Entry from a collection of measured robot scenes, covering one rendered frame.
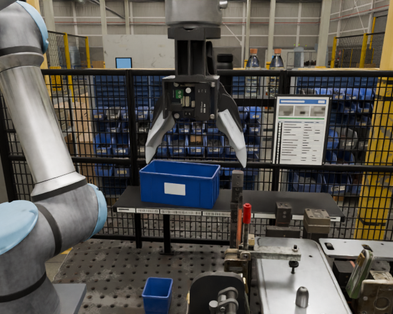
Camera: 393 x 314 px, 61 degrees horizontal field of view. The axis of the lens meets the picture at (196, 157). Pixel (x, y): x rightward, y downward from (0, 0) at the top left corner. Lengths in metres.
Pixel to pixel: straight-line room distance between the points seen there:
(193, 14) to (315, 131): 1.10
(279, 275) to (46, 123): 0.74
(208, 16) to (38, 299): 0.59
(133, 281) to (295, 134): 0.92
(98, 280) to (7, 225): 0.92
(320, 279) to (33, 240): 0.75
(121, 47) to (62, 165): 6.77
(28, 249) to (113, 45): 6.94
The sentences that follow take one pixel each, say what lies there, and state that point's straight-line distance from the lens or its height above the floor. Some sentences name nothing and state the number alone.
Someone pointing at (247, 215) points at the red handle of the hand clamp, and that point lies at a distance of 0.95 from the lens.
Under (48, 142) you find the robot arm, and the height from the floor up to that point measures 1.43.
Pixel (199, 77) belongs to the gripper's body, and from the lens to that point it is 0.43.
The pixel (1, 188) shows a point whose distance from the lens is 3.13.
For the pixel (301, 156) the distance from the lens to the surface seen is 1.49.
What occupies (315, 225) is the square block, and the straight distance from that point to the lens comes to 1.27.
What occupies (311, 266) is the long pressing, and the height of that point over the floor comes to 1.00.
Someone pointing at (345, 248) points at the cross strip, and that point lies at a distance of 1.23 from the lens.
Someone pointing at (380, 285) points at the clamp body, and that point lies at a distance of 1.04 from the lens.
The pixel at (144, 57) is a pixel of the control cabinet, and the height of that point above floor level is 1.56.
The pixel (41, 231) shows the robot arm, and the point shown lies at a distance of 0.70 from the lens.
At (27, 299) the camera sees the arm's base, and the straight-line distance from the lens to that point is 0.74.
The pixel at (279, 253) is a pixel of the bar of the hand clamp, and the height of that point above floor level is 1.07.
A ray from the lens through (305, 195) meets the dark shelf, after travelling 1.51.
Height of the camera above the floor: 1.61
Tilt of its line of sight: 17 degrees down
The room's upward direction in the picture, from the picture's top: straight up
